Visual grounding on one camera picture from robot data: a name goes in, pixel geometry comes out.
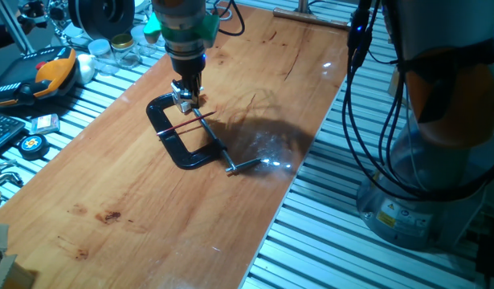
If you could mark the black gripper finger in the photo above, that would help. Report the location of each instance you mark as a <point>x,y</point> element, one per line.
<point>197,94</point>
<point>187,90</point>

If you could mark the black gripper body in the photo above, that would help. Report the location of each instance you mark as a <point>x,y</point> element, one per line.
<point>187,70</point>

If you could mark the silver elbow pipe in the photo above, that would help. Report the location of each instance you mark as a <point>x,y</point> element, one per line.
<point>5,178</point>

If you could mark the dark sleeved forearm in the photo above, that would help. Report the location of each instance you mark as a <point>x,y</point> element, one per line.
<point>5,38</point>

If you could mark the green gripper mounting adapter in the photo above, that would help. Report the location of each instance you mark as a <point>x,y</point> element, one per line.
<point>190,30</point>

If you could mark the clear plastic jar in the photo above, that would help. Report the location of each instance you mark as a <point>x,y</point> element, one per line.
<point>144,48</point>

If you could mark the black C-clamp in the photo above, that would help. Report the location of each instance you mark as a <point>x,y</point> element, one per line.
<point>170,140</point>

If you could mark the glass jar gold lid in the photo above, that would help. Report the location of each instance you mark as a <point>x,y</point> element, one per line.
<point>124,50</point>

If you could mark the plastic jar white lid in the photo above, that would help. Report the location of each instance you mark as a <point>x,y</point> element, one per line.
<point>102,54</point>

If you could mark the white plastic bottle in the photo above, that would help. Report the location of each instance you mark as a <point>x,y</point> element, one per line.
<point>86,68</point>

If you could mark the black filament spool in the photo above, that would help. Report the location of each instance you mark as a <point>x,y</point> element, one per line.
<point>98,18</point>

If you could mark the glossy wooden board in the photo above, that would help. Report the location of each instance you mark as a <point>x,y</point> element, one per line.
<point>110,192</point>

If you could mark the grey upright pole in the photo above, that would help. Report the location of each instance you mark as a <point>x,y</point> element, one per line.
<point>303,5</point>

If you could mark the wooden foot bar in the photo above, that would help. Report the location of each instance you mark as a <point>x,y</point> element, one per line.
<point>311,18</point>

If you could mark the orange black teach pendant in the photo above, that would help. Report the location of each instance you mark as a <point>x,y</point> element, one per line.
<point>50,76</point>

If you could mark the small card box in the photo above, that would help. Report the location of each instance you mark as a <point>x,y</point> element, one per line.
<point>45,123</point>

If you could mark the round black tape measure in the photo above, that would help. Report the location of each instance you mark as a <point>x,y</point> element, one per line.
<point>33,146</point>

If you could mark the grey metal bar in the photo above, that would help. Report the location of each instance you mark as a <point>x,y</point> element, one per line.
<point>13,28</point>

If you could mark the black keyboard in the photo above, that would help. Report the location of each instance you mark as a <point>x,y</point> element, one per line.
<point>3,130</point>

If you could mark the silver metal fitting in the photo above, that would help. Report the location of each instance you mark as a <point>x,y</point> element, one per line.
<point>1,165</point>

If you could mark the cardboard block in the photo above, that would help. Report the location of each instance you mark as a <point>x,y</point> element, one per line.
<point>9,275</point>

